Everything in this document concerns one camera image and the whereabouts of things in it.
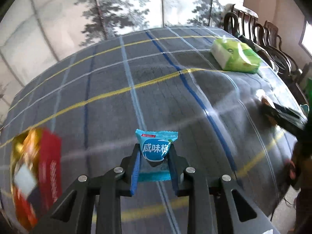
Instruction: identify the dark wooden chair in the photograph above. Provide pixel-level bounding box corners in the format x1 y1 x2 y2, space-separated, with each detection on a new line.
262 20 311 85
222 4 307 104

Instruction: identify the red toffee tin box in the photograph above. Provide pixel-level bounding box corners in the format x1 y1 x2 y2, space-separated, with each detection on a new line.
10 128 62 231

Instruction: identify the orange snack bag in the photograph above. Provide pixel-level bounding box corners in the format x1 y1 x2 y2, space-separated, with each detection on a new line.
256 89 278 126

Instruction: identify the plaid blue grey tablecloth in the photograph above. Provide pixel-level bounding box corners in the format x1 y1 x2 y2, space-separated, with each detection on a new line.
1 27 300 233

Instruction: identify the small blue candy packet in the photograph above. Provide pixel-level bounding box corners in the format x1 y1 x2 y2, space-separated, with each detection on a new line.
135 129 178 182

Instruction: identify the landscape painted folding screen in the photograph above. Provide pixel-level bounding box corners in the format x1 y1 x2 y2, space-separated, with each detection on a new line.
1 0 244 119

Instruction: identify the green tissue pack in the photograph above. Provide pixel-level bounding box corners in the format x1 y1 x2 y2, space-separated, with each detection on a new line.
210 37 262 74

